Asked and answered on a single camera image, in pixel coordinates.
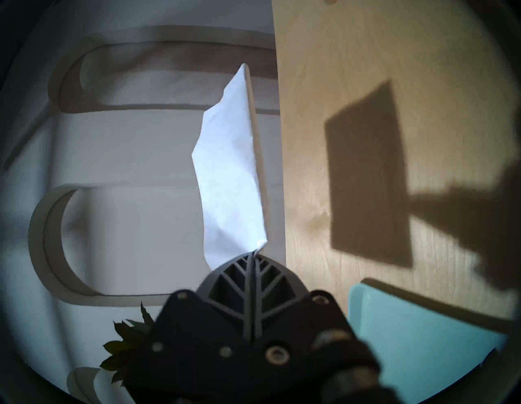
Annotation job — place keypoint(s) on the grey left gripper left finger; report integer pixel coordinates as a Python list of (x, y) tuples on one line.
[(203, 334)]

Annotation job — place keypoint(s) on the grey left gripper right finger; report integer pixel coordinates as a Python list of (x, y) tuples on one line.
[(285, 313)]

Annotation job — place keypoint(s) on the white paper envelope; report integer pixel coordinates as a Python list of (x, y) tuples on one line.
[(230, 171)]

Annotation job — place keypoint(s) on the teal tray with leaf print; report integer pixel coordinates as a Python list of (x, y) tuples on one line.
[(415, 346)]

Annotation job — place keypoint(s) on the tall dark green plant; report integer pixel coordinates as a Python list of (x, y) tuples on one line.
[(130, 338)]

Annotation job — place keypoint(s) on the light wooden table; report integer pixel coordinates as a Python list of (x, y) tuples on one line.
[(325, 81)]

